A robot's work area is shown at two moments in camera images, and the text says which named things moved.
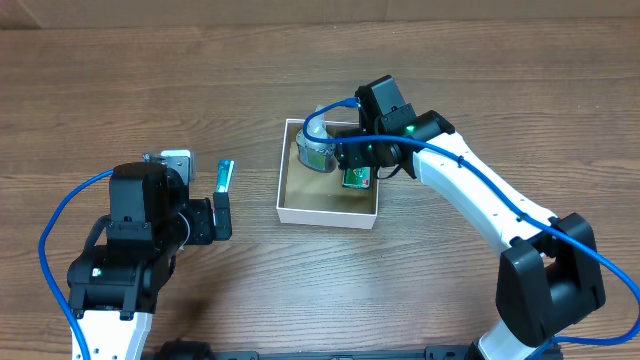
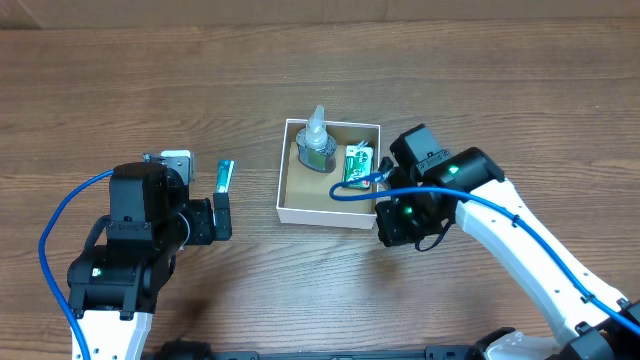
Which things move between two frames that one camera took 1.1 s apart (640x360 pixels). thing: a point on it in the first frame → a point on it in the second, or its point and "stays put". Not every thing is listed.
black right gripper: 356,155 → 398,233
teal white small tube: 224,172 stays put
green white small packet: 356,177 stays put
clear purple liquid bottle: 316,156 stays put
